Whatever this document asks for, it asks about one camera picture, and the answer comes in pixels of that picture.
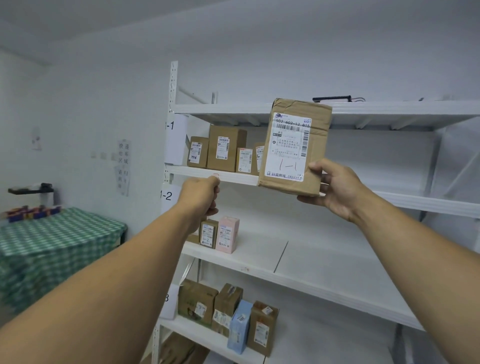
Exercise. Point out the person's right hand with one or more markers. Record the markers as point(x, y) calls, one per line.
point(341, 191)

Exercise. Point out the person's left hand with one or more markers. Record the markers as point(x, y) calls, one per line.
point(198, 198)

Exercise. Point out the brown box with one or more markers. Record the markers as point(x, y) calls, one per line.
point(193, 238)

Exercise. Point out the pink package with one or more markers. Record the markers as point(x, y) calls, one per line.
point(234, 232)

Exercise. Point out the brown parcel marked 7936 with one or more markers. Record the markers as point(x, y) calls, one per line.
point(204, 150)

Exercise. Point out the small parcel yellow tape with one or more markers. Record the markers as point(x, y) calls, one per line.
point(245, 161)

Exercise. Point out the white metal shelf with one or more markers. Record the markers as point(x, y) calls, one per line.
point(337, 262)

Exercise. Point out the green printed cardboard box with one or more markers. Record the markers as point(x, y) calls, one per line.
point(197, 296)

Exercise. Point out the light blue box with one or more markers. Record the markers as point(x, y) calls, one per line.
point(243, 318)

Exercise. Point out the bottom-shelf brown parcels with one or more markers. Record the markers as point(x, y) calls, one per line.
point(272, 330)

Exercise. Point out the person's left forearm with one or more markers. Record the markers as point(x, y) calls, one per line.
point(93, 300)

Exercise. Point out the person's right forearm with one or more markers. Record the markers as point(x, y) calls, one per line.
point(423, 270)

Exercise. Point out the white paper shelf label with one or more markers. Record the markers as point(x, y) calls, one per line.
point(176, 142)
point(170, 198)
point(170, 303)

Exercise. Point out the folded cardboard pad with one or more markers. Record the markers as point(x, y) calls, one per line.
point(176, 350)

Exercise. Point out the black flat device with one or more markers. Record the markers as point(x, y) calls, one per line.
point(332, 99)

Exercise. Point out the green checked tablecloth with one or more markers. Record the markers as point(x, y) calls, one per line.
point(56, 243)

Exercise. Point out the row of blue orange blocks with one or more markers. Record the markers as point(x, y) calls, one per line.
point(33, 213)

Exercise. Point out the black side stand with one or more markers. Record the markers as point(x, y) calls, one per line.
point(30, 189)

